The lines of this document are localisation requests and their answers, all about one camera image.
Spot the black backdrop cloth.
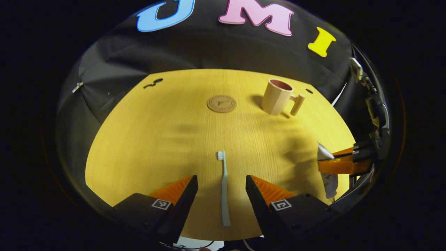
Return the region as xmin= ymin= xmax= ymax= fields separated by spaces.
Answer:
xmin=55 ymin=0 xmax=371 ymax=213

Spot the gripper cable with plug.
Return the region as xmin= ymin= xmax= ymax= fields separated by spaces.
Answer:
xmin=348 ymin=57 xmax=391 ymax=140

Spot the wooden desktop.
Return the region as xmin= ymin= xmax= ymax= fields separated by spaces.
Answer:
xmin=85 ymin=69 xmax=356 ymax=242

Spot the beige cup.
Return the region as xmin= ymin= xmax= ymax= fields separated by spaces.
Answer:
xmin=261 ymin=79 xmax=306 ymax=116

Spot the light green toothbrush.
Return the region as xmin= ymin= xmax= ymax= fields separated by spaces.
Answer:
xmin=217 ymin=151 xmax=231 ymax=227

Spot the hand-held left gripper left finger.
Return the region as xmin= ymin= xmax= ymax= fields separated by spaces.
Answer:
xmin=111 ymin=175 xmax=199 ymax=245

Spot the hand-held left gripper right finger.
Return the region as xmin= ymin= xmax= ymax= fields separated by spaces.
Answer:
xmin=245 ymin=174 xmax=340 ymax=246

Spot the round brown coaster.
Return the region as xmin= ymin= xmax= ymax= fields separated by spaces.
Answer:
xmin=207 ymin=95 xmax=237 ymax=113

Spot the white toothpaste tube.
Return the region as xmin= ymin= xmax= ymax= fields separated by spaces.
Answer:
xmin=317 ymin=141 xmax=339 ymax=200

